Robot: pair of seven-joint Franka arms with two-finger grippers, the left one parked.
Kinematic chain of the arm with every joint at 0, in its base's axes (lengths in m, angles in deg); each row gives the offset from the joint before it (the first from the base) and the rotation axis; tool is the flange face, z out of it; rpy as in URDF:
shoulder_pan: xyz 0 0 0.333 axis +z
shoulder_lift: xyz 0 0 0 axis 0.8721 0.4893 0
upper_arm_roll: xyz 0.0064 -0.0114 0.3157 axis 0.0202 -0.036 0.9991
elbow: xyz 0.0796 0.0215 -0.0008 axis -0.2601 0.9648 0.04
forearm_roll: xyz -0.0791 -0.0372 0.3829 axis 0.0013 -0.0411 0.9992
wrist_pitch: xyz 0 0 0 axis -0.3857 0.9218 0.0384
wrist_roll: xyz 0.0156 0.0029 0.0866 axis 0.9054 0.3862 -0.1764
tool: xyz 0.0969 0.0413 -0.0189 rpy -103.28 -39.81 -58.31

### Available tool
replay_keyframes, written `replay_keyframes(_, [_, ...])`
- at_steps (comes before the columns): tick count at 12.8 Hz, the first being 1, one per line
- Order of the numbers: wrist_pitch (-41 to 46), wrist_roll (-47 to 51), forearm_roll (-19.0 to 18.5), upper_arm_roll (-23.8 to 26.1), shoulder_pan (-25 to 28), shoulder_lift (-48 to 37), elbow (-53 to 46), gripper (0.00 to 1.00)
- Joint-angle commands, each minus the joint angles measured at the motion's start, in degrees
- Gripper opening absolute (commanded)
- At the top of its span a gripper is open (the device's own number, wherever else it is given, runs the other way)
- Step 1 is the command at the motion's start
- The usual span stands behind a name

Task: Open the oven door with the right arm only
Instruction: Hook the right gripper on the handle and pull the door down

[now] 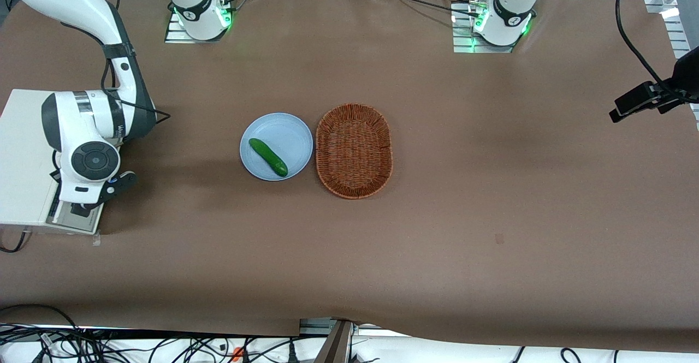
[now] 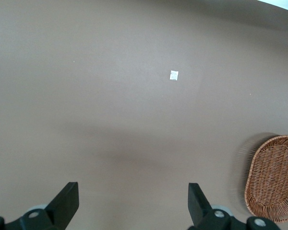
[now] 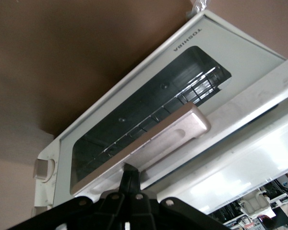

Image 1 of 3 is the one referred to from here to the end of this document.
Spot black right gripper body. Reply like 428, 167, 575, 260
68, 199, 107, 218

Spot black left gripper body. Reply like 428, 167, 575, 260
653, 87, 699, 116

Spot glass oven door metal frame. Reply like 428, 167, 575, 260
46, 188, 104, 236

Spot white toaster oven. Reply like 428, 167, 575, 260
0, 89, 105, 236

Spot green cucumber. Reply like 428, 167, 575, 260
248, 138, 289, 177

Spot brown table cover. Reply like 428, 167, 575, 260
0, 0, 699, 353

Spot light blue plate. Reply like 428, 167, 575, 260
239, 112, 314, 182

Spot aluminium profile bar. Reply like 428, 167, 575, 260
299, 318, 394, 337

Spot brown wicker basket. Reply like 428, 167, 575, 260
315, 103, 394, 200

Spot dark metal strut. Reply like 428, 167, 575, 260
314, 321, 353, 363

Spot aluminium frame with slotted plate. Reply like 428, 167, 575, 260
644, 0, 699, 130

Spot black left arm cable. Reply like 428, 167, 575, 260
615, 0, 690, 99

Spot black oven power cable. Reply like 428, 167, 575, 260
0, 231, 31, 254

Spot black looped floor cable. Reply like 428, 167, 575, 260
0, 304, 80, 332

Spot tangled black floor cables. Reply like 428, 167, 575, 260
0, 325, 383, 363

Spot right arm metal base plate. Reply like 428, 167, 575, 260
164, 9, 231, 44

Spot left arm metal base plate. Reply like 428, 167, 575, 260
452, 2, 518, 54

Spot long black base cable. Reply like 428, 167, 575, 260
360, 0, 481, 17

